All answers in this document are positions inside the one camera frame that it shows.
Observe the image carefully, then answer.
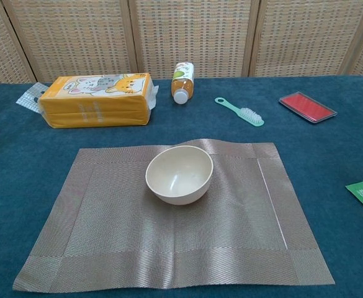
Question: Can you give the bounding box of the beige bowl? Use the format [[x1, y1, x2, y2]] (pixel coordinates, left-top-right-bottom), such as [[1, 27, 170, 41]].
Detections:
[[145, 145, 214, 205]]

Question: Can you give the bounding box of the brown woven placemat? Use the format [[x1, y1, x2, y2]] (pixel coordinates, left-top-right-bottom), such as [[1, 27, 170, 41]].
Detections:
[[12, 138, 336, 292]]

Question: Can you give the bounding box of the tea bottle white cap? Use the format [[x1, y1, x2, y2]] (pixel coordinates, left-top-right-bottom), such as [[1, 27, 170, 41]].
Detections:
[[171, 61, 195, 105]]

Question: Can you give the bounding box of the mint green brush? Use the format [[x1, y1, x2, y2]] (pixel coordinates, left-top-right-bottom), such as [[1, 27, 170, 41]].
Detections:
[[214, 97, 265, 127]]

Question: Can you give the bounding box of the orange cat tissue pack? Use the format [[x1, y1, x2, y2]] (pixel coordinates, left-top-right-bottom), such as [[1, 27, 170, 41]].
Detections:
[[16, 73, 159, 129]]

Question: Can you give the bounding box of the woven bamboo folding screen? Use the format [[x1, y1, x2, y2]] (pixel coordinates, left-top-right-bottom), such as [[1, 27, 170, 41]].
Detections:
[[0, 0, 363, 89]]

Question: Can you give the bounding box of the red pad clear case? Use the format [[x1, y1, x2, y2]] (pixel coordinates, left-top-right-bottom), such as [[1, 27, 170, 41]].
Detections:
[[278, 91, 338, 125]]

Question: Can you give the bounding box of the teal felt table cover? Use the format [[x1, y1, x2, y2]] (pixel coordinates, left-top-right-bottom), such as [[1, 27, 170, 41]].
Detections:
[[0, 74, 363, 298]]

